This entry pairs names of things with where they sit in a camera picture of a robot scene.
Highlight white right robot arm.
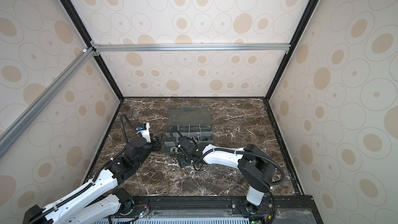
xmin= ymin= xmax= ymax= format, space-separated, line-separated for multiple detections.
xmin=174 ymin=137 xmax=285 ymax=206

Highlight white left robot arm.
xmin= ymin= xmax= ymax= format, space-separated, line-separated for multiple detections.
xmin=23 ymin=136 xmax=162 ymax=224

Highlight clear plastic compartment box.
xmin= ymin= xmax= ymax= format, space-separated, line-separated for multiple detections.
xmin=164 ymin=106 xmax=214 ymax=148

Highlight silver aluminium crossbar rear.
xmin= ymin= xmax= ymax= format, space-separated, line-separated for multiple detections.
xmin=94 ymin=43 xmax=291 ymax=52

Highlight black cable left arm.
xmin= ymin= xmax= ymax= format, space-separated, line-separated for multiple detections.
xmin=27 ymin=113 xmax=141 ymax=224

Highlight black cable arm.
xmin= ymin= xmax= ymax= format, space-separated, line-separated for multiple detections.
xmin=27 ymin=113 xmax=141 ymax=224
xmin=169 ymin=127 xmax=286 ymax=224

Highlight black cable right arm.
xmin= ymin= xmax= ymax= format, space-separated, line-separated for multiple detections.
xmin=169 ymin=127 xmax=286 ymax=224

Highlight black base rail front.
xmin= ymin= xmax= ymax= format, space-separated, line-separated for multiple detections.
xmin=111 ymin=195 xmax=323 ymax=224

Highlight silver aluminium rail left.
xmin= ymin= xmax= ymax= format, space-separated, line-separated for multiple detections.
xmin=1 ymin=47 xmax=94 ymax=157

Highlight black corner frame post left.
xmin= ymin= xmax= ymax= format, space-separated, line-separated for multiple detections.
xmin=59 ymin=0 xmax=124 ymax=102

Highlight black corner frame post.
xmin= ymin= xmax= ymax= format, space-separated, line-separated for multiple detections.
xmin=59 ymin=0 xmax=124 ymax=102
xmin=264 ymin=0 xmax=319 ymax=102

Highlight black corner frame post right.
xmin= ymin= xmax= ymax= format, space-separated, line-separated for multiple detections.
xmin=264 ymin=0 xmax=319 ymax=102

